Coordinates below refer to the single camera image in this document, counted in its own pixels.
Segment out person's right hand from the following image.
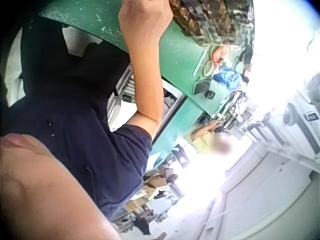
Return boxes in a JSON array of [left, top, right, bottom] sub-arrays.
[[118, 0, 174, 49]]

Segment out grey metal drawer rack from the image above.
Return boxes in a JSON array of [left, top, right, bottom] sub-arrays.
[[107, 63, 137, 131]]

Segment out white tape roll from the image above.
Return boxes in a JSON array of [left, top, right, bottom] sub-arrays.
[[202, 61, 216, 76]]

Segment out orange tape roll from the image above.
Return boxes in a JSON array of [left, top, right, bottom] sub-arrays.
[[210, 46, 232, 65]]

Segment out black flat box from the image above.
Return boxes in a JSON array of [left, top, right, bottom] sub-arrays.
[[194, 78, 213, 96]]

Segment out blue plastic bag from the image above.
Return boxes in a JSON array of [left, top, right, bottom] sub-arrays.
[[213, 66, 244, 88]]

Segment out black stool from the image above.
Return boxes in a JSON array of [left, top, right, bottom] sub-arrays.
[[172, 144, 190, 165]]

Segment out heap of cartons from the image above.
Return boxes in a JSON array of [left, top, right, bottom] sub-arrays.
[[113, 166, 187, 235]]

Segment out white machine cabinets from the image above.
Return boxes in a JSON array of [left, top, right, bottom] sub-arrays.
[[246, 74, 320, 166]]

